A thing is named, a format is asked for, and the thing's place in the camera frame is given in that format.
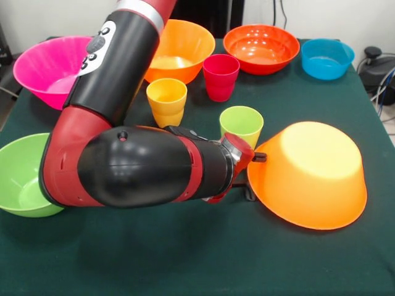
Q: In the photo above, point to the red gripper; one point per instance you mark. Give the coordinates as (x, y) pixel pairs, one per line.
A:
(245, 151)

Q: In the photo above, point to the orange plastic bowl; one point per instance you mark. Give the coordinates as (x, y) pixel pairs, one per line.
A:
(185, 46)
(308, 185)

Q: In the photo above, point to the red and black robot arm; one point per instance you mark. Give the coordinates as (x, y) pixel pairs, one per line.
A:
(139, 166)

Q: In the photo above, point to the green plastic cup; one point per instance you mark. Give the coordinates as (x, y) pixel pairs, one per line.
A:
(240, 123)

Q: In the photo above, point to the dark green tablecloth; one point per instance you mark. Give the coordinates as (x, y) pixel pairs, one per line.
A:
(197, 253)

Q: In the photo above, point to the crimson plastic cup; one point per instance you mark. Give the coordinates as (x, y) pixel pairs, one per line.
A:
(220, 83)

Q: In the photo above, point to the yellow plastic cup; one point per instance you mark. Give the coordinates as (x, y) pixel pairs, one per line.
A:
(166, 98)

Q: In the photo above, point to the red plastic bowl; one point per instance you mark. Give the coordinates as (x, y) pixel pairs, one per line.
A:
(262, 46)

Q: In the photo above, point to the blue plastic bowl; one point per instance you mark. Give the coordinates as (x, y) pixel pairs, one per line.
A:
(327, 61)

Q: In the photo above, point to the green plastic bowl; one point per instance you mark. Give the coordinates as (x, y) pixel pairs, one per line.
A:
(18, 166)

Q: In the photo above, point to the pink plastic bowl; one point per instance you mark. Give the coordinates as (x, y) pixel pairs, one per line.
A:
(40, 68)

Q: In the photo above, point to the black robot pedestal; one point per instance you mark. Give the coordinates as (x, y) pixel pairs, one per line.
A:
(216, 15)

